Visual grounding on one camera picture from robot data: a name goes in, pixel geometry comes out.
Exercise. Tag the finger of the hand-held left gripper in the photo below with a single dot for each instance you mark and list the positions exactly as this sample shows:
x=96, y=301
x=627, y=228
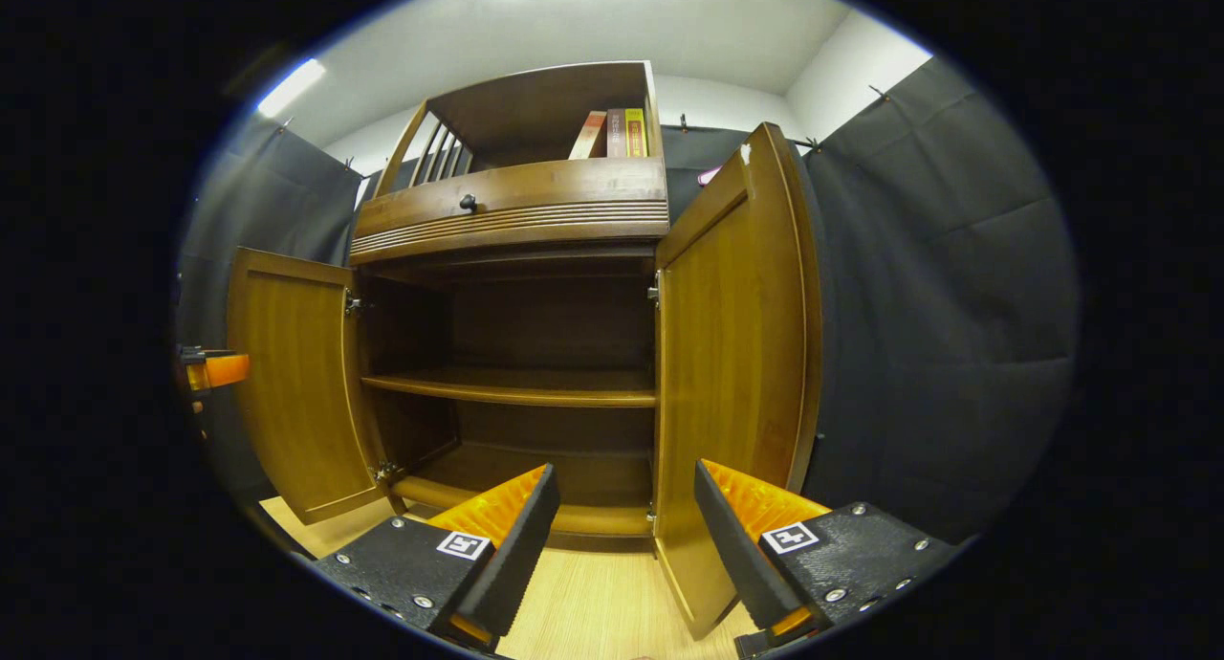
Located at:
x=222, y=370

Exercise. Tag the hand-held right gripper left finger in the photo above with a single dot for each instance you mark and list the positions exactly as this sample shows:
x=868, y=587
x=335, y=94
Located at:
x=516, y=555

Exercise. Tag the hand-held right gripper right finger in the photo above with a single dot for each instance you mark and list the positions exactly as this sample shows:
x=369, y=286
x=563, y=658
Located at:
x=741, y=555

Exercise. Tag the wooden cabinet door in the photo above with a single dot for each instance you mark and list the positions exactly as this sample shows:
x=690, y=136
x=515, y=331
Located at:
x=727, y=373
x=296, y=383

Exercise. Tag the wooden inner cabinet shelf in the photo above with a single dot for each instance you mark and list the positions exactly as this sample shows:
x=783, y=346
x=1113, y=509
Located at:
x=507, y=388

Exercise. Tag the narrow ceiling light strip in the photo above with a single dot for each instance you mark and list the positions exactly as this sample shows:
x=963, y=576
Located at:
x=291, y=86

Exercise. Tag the black backdrop cloth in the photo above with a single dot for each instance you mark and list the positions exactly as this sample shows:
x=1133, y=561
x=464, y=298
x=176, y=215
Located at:
x=937, y=306

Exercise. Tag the red book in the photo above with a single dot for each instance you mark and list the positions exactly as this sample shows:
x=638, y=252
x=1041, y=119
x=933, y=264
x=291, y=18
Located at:
x=587, y=136

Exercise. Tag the maroon book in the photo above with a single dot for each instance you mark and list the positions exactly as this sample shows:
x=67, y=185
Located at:
x=617, y=134

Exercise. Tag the yellow book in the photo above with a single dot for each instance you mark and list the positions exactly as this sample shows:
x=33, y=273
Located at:
x=636, y=134

